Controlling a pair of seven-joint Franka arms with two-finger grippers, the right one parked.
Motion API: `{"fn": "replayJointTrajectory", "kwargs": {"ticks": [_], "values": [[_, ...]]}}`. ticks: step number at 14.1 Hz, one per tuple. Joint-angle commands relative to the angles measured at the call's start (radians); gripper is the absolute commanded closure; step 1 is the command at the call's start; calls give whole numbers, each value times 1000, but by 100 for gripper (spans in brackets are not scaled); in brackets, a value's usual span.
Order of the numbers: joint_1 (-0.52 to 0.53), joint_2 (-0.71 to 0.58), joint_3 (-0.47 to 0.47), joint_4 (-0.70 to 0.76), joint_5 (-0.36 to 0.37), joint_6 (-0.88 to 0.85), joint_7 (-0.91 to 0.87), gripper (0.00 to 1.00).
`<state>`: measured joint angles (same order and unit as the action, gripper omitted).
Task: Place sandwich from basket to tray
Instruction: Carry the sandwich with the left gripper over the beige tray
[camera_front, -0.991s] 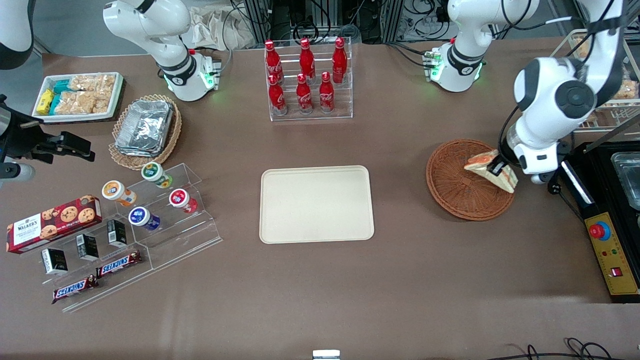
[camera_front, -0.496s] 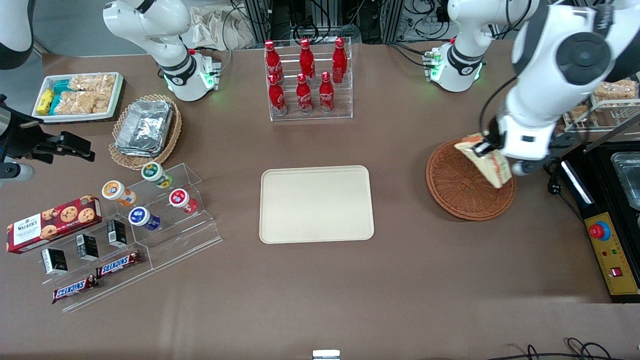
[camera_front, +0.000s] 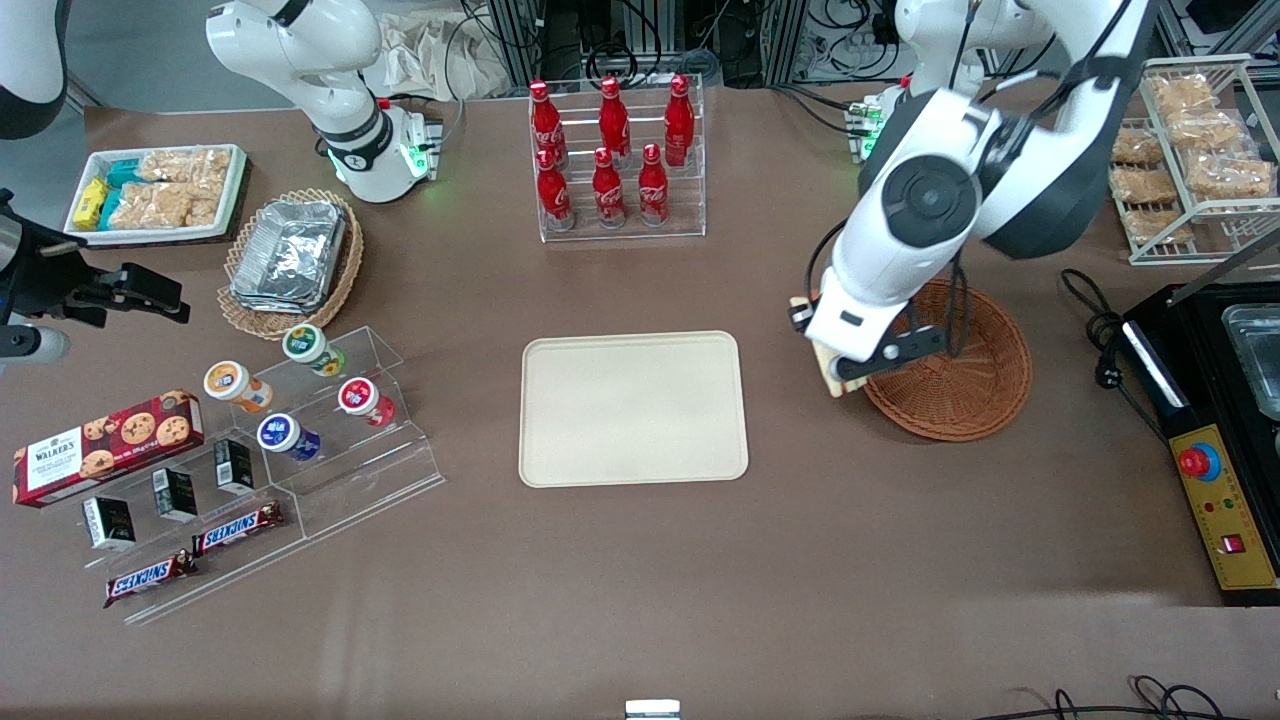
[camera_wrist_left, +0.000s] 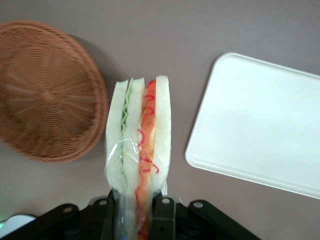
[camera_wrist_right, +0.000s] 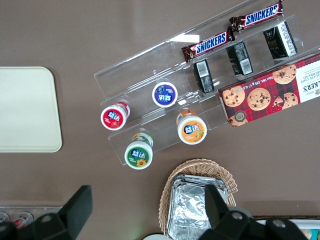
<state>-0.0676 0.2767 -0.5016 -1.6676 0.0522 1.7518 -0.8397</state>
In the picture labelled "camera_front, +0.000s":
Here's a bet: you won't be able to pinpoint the blue lid yogurt cup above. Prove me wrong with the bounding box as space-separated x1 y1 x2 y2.
256 412 322 463

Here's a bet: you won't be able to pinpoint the white base control box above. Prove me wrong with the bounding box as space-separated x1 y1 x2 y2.
402 108 444 183
848 93 889 163

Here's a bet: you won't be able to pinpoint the Snickers bar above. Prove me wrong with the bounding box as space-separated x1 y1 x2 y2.
103 549 198 609
192 499 285 558

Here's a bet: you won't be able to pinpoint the beige rectangular plastic tray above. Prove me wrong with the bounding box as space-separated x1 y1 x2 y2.
518 331 750 489

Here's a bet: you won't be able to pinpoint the red cola bottle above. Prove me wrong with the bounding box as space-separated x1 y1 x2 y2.
591 147 628 228
528 79 567 169
597 75 632 163
663 74 696 168
637 143 671 228
536 147 577 233

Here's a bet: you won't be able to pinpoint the red lid yogurt cup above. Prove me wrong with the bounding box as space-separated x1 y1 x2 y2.
336 376 397 429

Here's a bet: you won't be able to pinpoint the yellow snack packet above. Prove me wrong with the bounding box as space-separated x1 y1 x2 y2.
71 177 110 231

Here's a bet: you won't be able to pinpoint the white wire shelf rack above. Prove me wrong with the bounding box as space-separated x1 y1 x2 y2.
1108 54 1280 267

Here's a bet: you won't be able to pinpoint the triangular sandwich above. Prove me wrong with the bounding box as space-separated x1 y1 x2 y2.
788 293 862 399

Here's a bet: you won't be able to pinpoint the white snack tray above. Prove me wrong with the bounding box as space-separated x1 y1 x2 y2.
64 143 248 248

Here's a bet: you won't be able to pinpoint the black appliance with yellow panel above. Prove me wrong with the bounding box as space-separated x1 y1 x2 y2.
1120 282 1280 607

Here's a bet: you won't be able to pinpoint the red Walkers cookie box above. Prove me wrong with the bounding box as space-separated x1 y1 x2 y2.
12 389 206 509

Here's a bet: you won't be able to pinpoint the black power cable with plug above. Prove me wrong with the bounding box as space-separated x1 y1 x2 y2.
1060 268 1169 443

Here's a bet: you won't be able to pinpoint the black looped cables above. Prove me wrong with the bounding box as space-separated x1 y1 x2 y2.
995 675 1256 720

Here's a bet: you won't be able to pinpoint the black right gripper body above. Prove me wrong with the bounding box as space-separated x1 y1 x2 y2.
0 188 126 329

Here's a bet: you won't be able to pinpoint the aluminium frame rack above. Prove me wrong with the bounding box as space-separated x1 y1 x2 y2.
485 0 906 93

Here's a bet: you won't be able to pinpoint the white crumpled bag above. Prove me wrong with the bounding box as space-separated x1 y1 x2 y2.
378 5 513 102

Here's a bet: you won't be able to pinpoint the oval wicker basket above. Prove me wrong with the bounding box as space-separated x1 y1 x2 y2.
217 187 365 342

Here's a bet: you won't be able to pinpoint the rice cracker packet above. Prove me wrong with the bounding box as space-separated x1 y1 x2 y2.
138 147 233 188
1124 205 1197 247
107 180 219 231
1111 127 1167 167
1164 109 1248 153
1184 150 1277 202
1111 165 1178 207
1144 74 1218 118

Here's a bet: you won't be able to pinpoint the green lid yogurt cup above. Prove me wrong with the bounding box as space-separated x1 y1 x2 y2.
281 323 347 379

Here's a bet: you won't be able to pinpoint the clear acrylic bottle rack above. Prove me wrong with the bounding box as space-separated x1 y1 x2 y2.
527 73 707 244

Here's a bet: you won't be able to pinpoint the stack of foil containers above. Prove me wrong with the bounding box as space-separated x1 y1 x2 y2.
230 199 348 315

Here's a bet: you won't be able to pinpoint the metal pan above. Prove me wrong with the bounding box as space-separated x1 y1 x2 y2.
1221 304 1280 422

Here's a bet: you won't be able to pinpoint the small black box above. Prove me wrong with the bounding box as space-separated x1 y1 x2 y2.
213 437 256 496
81 496 137 553
151 466 199 524

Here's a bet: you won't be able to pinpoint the orange lid yogurt cup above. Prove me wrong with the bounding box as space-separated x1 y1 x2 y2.
203 360 274 415

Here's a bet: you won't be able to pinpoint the round brown wicker basket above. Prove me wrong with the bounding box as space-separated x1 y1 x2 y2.
862 279 1033 443

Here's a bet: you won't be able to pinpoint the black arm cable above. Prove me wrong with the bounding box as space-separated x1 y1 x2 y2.
940 248 977 360

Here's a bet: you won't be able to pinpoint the clear acrylic stepped display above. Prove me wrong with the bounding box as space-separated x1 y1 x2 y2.
80 324 447 628

